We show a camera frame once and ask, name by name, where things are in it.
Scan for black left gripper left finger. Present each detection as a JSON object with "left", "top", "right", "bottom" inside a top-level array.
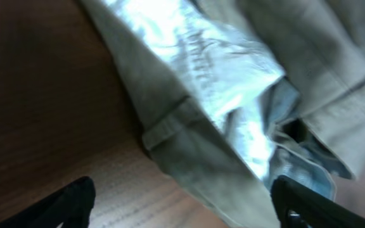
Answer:
[{"left": 0, "top": 176, "right": 96, "bottom": 228}]

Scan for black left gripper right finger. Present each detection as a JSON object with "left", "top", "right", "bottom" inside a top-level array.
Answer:
[{"left": 271, "top": 175, "right": 365, "bottom": 228}]

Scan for khaki green shorts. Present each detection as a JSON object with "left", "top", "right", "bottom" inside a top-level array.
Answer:
[{"left": 83, "top": 0, "right": 365, "bottom": 227}]

